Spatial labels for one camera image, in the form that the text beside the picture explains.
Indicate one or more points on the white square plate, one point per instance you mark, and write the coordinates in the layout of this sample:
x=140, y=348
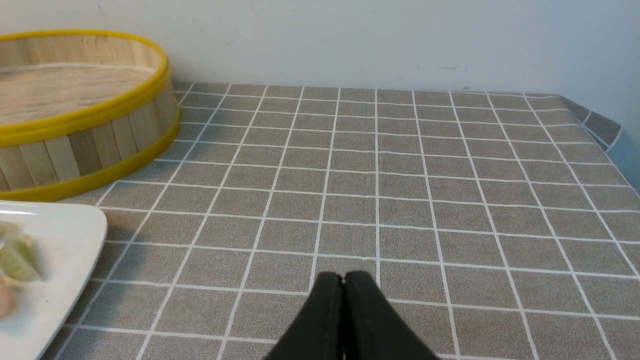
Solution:
x=67, y=239

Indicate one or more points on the grey checkered tablecloth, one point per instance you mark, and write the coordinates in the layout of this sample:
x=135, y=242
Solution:
x=496, y=224

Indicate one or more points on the white dumpling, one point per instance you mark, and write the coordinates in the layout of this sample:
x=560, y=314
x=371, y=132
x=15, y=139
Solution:
x=6, y=298

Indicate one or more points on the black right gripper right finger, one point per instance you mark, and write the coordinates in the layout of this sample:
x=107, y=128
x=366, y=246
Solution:
x=373, y=329

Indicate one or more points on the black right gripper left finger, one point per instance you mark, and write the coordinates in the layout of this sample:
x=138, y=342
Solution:
x=314, y=333

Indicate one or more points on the green dumpling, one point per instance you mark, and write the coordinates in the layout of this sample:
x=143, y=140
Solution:
x=17, y=259

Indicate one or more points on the bamboo steamer basket yellow rims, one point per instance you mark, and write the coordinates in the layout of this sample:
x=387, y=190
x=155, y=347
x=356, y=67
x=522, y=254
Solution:
x=81, y=108

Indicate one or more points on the pale dumpling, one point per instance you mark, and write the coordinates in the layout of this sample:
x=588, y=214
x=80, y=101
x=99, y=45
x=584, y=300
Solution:
x=7, y=228

